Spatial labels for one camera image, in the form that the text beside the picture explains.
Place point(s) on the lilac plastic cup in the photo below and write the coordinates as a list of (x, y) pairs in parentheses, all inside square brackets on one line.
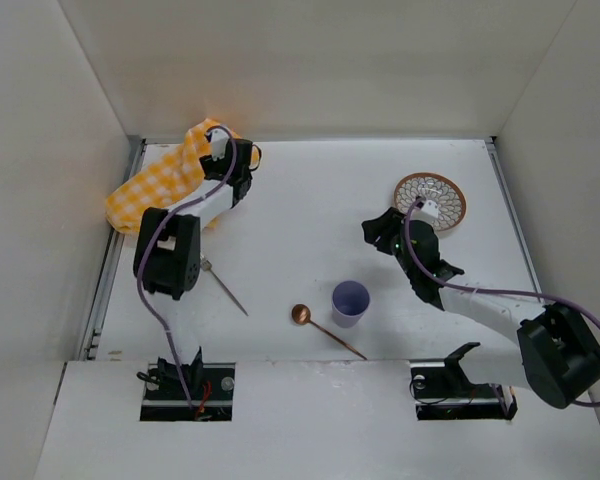
[(350, 301)]

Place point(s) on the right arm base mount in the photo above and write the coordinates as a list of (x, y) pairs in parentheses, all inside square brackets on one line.
[(443, 393)]

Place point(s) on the yellow white checkered cloth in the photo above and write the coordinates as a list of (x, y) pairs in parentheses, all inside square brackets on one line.
[(175, 183)]

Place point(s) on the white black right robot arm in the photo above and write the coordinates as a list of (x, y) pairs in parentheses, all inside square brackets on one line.
[(557, 357)]

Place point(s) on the aluminium table rail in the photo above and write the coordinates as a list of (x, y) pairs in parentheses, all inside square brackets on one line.
[(491, 147), (97, 310)]

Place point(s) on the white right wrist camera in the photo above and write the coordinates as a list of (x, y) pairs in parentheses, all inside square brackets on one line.
[(426, 210)]

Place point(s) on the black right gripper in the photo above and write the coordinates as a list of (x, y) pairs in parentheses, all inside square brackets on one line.
[(387, 228)]

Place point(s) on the copper fork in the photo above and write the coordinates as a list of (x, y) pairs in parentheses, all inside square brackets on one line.
[(207, 266)]

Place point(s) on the copper spoon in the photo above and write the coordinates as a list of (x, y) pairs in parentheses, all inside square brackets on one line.
[(301, 315)]

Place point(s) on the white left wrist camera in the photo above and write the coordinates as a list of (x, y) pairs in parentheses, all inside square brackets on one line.
[(217, 138)]

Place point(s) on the left aluminium table rail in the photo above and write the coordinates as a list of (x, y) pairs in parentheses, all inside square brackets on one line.
[(97, 310)]

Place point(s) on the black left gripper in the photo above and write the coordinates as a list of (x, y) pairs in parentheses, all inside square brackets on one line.
[(245, 153)]

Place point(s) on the floral patterned ceramic plate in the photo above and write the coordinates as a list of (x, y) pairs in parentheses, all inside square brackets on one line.
[(448, 197)]

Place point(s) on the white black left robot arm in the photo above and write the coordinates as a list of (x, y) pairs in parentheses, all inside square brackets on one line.
[(168, 255)]

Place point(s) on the right aluminium table rail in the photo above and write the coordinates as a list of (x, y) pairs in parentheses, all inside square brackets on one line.
[(491, 147)]

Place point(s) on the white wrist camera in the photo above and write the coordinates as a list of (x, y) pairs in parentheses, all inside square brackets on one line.
[(426, 210), (217, 138)]

